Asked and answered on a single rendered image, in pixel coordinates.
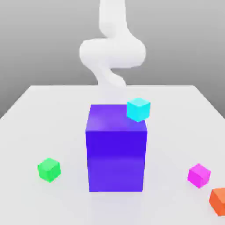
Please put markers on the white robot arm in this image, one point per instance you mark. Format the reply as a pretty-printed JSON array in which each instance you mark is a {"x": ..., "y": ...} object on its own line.
[{"x": 112, "y": 52}]

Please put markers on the small cyan cube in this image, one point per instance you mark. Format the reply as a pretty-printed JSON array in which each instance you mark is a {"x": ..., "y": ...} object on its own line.
[{"x": 138, "y": 109}]

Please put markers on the small green cube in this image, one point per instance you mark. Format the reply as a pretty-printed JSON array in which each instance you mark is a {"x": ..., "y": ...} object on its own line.
[{"x": 48, "y": 170}]

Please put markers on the small magenta cube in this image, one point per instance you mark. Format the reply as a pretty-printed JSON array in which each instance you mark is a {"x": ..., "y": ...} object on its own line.
[{"x": 198, "y": 175}]

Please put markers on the small orange cube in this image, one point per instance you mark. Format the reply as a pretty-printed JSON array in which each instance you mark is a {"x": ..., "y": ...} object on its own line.
[{"x": 218, "y": 201}]

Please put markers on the large purple box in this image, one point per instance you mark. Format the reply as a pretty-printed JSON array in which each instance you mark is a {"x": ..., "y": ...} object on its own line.
[{"x": 116, "y": 158}]

